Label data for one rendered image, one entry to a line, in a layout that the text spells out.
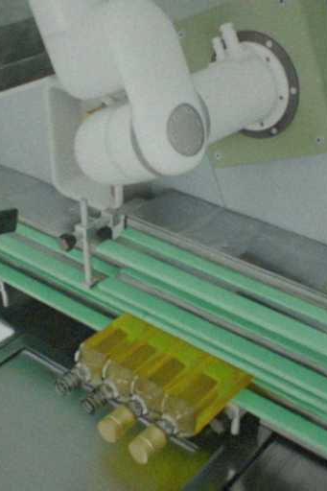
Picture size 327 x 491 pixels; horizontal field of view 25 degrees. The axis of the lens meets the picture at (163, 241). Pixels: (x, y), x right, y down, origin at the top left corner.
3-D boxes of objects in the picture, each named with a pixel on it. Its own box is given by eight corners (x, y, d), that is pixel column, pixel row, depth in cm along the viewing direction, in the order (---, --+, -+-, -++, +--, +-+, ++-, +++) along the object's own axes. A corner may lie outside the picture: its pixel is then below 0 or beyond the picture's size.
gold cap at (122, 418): (118, 418, 111) (98, 435, 108) (117, 400, 109) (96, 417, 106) (136, 429, 109) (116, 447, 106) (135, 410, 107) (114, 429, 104)
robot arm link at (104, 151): (141, 90, 101) (50, 127, 91) (211, 68, 91) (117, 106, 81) (165, 158, 103) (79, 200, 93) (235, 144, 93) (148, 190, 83)
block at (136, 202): (135, 240, 139) (109, 255, 134) (133, 195, 134) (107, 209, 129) (150, 245, 137) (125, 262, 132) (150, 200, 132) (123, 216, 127)
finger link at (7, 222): (-29, 238, 94) (12, 229, 99) (-12, 246, 92) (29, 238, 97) (-27, 214, 92) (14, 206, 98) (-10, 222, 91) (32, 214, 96)
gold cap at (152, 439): (149, 419, 106) (128, 437, 103) (168, 432, 104) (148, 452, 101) (147, 436, 108) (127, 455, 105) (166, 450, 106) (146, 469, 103)
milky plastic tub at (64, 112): (83, 175, 150) (52, 191, 144) (76, 65, 138) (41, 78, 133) (151, 200, 141) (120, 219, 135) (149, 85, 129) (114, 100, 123)
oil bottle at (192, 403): (236, 356, 124) (153, 431, 110) (237, 329, 122) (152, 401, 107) (265, 369, 121) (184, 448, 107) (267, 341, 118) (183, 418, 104)
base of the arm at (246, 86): (199, 35, 111) (126, 62, 101) (265, 8, 101) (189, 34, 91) (235, 136, 114) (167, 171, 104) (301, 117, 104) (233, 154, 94)
